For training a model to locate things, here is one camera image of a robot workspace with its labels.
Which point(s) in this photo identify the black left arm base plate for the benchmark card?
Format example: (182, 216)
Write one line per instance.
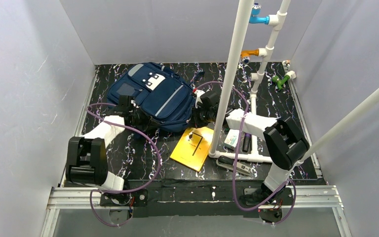
(134, 199)

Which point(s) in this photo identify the grey stapler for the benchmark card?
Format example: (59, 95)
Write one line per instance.
(228, 163)

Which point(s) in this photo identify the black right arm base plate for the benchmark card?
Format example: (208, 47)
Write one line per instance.
(252, 197)

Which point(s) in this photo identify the aluminium rail frame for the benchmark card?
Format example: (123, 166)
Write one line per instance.
(198, 198)

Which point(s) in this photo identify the white rectangular box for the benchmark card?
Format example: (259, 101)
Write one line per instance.
(231, 139)

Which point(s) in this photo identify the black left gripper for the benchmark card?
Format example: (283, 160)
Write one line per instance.
(140, 117)

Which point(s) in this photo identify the black pen on notebook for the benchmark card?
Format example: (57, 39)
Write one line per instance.
(195, 140)

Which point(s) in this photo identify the blue pipe valve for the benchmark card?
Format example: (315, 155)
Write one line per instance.
(255, 18)

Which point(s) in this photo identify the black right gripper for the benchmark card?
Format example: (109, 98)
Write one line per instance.
(201, 113)

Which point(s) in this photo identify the navy blue student backpack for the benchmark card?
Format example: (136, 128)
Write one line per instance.
(159, 92)

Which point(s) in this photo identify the green pipe valve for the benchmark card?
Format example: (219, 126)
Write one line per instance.
(279, 82)

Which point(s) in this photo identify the orange pipe valve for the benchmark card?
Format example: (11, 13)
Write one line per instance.
(245, 55)

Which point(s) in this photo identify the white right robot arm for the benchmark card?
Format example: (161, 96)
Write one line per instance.
(285, 141)

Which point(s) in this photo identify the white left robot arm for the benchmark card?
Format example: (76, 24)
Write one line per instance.
(87, 156)

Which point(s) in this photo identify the yellow notebook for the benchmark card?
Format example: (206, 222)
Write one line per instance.
(182, 153)

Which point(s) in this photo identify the purple marker pen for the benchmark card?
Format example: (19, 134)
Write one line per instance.
(246, 142)

